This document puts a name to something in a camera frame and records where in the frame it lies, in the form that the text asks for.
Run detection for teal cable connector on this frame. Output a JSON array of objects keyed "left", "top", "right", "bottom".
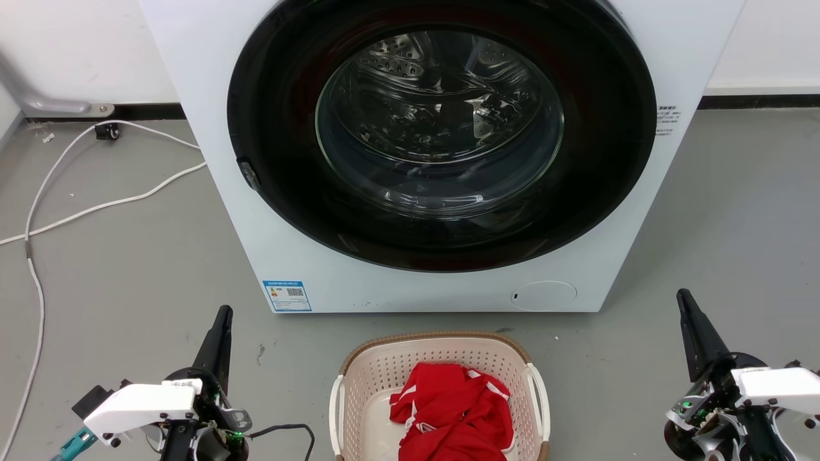
[{"left": 51, "top": 428, "right": 98, "bottom": 461}]

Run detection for red and white garment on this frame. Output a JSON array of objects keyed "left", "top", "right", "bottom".
[{"left": 389, "top": 362, "right": 515, "bottom": 461}]

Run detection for white front-load washing machine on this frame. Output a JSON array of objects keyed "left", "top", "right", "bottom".
[{"left": 140, "top": 0, "right": 747, "bottom": 314}]

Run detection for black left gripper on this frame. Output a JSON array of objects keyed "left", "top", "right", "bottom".
[{"left": 159, "top": 305, "right": 252, "bottom": 461}]

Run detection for round white filter cover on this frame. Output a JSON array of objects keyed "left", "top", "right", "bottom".
[{"left": 511, "top": 280, "right": 578, "bottom": 312}]

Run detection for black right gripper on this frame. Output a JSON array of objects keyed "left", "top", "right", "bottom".
[{"left": 663, "top": 289, "right": 796, "bottom": 461}]

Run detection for long looping white cable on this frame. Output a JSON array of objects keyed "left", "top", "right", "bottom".
[{"left": 0, "top": 120, "right": 201, "bottom": 459}]

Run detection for thin black cable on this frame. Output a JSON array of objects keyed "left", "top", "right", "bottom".
[{"left": 247, "top": 423, "right": 316, "bottom": 461}]

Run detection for short white cable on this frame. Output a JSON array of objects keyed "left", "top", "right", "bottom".
[{"left": 0, "top": 161, "right": 208, "bottom": 247}]

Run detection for steel washing machine drum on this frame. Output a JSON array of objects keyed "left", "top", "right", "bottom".
[{"left": 316, "top": 28, "right": 565, "bottom": 217}]

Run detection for blue energy label sticker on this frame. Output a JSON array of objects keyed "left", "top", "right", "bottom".
[{"left": 262, "top": 280, "right": 313, "bottom": 313}]

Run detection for grey drain pipe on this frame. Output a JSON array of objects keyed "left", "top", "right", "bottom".
[{"left": 0, "top": 51, "right": 116, "bottom": 120}]

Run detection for round black washing machine door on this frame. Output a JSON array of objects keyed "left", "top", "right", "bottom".
[{"left": 227, "top": 0, "right": 658, "bottom": 273}]

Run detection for beige plastic laundry basket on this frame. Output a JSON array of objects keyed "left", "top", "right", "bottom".
[{"left": 329, "top": 331, "right": 552, "bottom": 461}]

